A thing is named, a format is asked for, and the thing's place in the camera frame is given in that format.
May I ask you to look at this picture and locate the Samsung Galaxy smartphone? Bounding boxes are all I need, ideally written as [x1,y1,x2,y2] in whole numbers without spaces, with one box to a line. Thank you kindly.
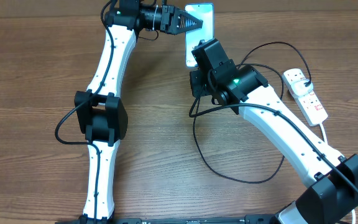
[185,2,214,68]

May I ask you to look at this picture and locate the black USB charging cable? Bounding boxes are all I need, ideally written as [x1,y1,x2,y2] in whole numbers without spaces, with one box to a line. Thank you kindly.
[192,41,313,184]

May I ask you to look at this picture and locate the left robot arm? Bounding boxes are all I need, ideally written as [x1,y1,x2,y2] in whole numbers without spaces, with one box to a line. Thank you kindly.
[75,1,203,223]

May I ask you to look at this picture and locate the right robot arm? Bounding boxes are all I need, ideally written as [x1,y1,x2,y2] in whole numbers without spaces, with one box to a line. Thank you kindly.
[190,39,358,223]

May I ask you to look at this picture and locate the white charger adapter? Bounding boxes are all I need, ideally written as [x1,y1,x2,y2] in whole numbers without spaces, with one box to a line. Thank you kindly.
[290,79,314,98]

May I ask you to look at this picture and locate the white power strip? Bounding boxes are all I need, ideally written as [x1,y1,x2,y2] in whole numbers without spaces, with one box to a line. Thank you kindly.
[283,68,328,126]

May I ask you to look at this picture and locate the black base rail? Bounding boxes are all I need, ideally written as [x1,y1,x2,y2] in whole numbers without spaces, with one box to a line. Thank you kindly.
[54,213,279,224]

